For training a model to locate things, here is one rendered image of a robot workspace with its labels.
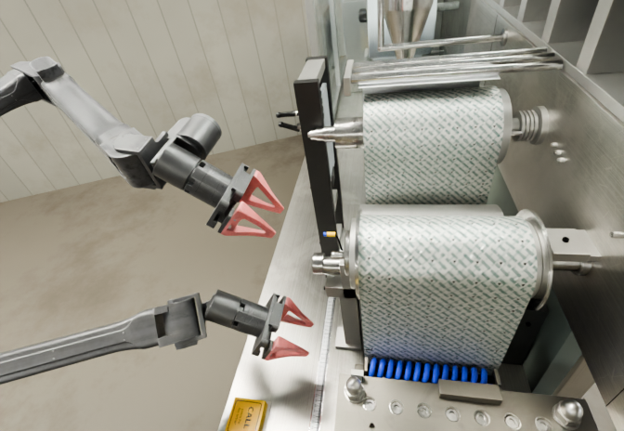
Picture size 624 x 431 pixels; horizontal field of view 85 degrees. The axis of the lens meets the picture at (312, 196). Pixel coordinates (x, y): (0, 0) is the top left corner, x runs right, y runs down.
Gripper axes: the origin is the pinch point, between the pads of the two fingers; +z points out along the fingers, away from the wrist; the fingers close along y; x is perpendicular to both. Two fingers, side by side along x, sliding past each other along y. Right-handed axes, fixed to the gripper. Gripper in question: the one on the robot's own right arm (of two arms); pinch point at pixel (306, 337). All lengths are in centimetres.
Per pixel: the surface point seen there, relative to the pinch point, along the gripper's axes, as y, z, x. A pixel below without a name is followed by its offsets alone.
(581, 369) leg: -11, 66, 8
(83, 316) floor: -60, -87, -176
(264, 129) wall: -262, -37, -129
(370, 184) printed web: -22.8, 0.4, 23.4
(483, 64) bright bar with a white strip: -32, 8, 50
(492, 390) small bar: 6.2, 28.0, 15.7
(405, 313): 1.3, 9.1, 19.9
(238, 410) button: 9.5, -5.9, -19.1
